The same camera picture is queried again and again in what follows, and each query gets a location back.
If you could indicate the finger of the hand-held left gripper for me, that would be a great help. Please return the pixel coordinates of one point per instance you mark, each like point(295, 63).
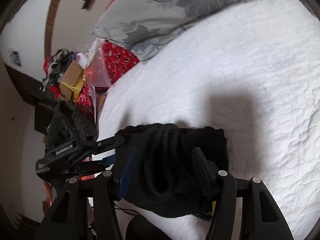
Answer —
point(100, 164)
point(107, 142)

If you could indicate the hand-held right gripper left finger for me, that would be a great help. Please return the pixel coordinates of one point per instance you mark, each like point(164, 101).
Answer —
point(126, 172)

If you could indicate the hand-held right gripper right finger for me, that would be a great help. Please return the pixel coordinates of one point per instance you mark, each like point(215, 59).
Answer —
point(201, 170)

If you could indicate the black pants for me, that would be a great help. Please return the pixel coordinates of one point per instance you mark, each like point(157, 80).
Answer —
point(160, 160)

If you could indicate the person's leg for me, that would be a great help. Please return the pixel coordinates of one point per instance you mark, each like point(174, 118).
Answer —
point(145, 230)

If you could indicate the clear plastic bag with red cloth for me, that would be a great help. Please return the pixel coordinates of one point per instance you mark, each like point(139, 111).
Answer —
point(97, 75)

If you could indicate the cardboard box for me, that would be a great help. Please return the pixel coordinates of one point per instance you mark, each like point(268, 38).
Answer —
point(72, 73)

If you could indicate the red printed blanket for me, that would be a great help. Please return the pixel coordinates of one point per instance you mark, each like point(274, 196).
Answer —
point(117, 57)

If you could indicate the pile of mixed clothes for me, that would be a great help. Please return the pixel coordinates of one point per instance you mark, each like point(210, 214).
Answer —
point(56, 62)

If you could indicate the white quilted bedspread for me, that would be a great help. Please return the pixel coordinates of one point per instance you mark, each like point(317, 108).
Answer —
point(225, 80)

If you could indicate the grey floral pillow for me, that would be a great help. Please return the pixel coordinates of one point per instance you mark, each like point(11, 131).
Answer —
point(155, 12)

